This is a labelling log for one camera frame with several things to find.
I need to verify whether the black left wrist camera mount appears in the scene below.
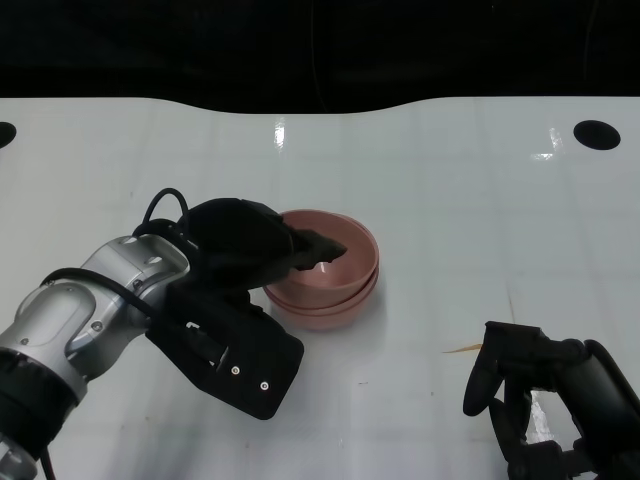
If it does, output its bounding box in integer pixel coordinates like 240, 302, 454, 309
144, 279, 305, 420

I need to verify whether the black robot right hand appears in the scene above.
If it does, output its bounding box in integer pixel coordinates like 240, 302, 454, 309
462, 319, 640, 480

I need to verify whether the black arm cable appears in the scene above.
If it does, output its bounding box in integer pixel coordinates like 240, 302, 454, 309
39, 187, 196, 321

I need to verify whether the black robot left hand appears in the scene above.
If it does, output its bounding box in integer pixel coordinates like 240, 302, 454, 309
187, 197, 349, 291

